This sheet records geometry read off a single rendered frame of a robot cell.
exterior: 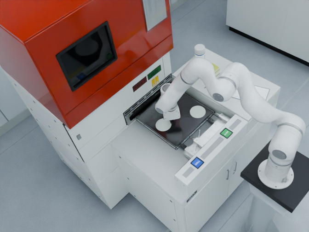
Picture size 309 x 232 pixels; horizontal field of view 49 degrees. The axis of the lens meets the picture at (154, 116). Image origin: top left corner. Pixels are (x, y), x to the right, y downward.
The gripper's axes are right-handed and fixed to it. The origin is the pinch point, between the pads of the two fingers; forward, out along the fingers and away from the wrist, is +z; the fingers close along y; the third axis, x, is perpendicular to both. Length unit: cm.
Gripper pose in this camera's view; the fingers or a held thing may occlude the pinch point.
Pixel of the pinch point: (172, 121)
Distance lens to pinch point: 211.4
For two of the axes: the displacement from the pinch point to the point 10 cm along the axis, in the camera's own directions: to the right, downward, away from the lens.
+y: 9.9, -1.7, -0.4
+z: 1.3, 6.0, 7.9
